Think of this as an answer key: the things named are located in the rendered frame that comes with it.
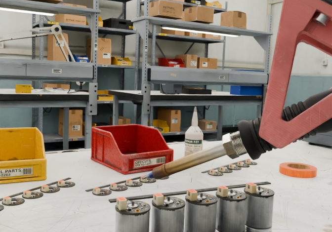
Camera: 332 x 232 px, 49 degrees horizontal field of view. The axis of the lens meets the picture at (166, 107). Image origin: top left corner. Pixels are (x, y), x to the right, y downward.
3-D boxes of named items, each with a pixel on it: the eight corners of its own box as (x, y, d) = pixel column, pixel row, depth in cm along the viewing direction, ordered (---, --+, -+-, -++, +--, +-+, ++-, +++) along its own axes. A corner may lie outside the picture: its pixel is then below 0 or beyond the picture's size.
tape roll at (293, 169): (282, 167, 65) (283, 160, 65) (318, 172, 62) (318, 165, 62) (275, 174, 60) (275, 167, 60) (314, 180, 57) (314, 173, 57)
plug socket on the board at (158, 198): (166, 204, 26) (167, 195, 26) (155, 206, 26) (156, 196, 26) (162, 201, 27) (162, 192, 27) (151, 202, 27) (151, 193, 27)
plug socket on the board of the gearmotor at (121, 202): (130, 209, 25) (130, 199, 25) (118, 210, 25) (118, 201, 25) (126, 205, 26) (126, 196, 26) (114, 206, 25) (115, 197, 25)
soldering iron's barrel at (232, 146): (154, 188, 23) (248, 155, 21) (145, 166, 23) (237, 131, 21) (162, 182, 25) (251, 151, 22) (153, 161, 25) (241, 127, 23)
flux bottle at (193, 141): (180, 158, 68) (182, 106, 68) (191, 156, 71) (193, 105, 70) (194, 162, 66) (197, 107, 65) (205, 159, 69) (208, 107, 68)
